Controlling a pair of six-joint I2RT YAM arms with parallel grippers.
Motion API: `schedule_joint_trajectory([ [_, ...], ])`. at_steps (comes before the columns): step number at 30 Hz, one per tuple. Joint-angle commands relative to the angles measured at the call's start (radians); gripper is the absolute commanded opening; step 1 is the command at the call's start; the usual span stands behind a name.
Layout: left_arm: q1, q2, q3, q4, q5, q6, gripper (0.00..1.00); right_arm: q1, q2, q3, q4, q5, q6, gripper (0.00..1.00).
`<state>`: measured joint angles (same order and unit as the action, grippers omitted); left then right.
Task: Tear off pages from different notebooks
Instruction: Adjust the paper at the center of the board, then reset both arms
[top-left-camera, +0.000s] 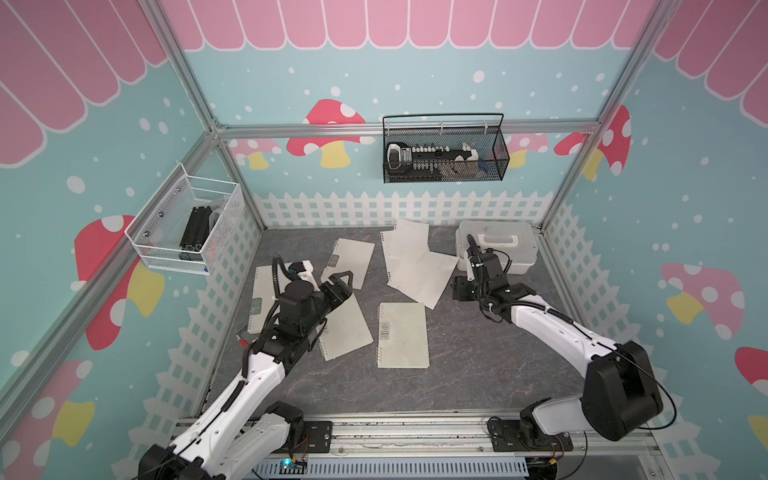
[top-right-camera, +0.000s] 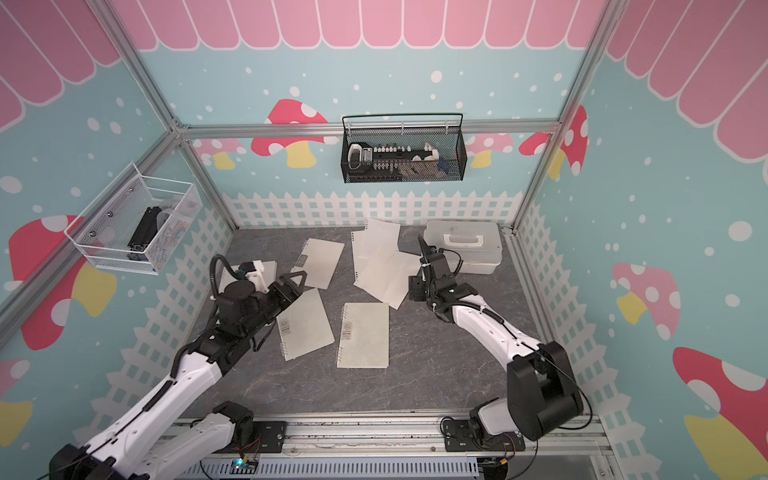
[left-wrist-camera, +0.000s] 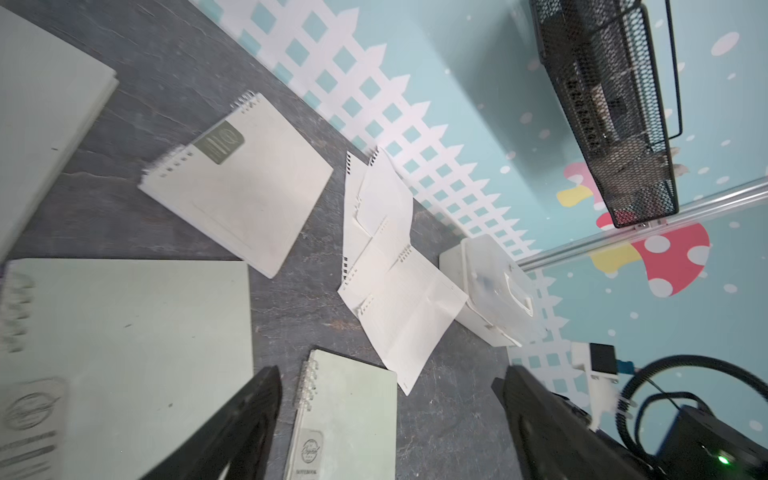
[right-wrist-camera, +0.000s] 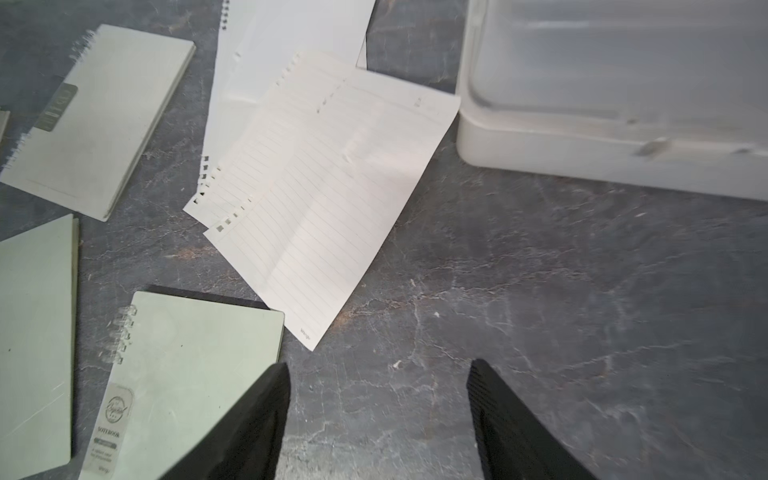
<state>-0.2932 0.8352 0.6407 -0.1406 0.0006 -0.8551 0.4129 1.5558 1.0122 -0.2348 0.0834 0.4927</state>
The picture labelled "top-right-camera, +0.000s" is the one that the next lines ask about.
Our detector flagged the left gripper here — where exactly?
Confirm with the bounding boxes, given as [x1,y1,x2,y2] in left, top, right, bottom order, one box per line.
[239,272,304,341]

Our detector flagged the white wire mesh basket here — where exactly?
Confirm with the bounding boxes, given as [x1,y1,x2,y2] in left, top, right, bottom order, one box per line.
[64,164,203,275]

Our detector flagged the black block in white basket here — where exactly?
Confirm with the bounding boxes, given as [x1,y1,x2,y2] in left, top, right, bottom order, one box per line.
[127,206,162,261]

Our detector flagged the green circuit board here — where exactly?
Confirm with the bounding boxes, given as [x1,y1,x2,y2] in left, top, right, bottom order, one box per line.
[229,458,259,475]

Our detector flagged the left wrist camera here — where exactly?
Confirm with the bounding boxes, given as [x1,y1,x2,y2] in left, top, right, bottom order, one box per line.
[240,260,277,293]

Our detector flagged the large spiral notebook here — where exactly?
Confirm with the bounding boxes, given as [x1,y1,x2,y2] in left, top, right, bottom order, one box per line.
[219,265,247,293]

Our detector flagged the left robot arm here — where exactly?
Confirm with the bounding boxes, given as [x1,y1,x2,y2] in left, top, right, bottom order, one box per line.
[46,271,307,479]

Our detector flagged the white plastic storage box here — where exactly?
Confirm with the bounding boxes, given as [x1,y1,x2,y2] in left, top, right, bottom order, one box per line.
[424,220,503,275]

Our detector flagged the black wire mesh basket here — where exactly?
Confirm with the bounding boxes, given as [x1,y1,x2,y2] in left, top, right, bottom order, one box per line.
[340,113,468,183]

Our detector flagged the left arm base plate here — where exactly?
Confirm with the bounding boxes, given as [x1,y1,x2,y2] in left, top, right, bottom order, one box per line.
[215,421,287,455]

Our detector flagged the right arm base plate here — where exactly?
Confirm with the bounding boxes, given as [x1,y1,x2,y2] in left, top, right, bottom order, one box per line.
[439,416,526,454]

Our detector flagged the torn lined paper page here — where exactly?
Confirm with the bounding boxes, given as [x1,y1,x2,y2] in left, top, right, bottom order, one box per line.
[351,230,368,279]

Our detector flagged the items in black basket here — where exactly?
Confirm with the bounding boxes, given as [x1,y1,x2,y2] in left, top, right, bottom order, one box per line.
[341,142,451,182]

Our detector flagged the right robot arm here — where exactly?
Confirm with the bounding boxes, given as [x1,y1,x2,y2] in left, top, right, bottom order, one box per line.
[409,237,585,443]

